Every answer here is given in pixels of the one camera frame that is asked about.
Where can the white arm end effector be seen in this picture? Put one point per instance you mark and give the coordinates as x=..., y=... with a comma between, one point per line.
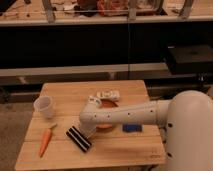
x=87, y=129

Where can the black striped eraser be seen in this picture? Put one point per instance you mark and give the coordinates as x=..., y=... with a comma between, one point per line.
x=79, y=139

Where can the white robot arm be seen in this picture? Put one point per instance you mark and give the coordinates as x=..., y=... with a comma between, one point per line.
x=188, y=118

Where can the orange plate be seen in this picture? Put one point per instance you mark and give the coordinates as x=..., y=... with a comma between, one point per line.
x=106, y=104

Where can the blue rectangular block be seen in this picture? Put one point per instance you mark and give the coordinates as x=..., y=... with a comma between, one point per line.
x=132, y=128

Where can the orange toy carrot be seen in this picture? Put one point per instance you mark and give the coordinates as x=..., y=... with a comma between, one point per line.
x=46, y=139

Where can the translucent plastic cup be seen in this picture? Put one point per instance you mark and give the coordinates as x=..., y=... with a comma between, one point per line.
x=44, y=105

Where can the black box on shelf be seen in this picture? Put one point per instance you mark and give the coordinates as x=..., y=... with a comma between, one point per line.
x=194, y=59

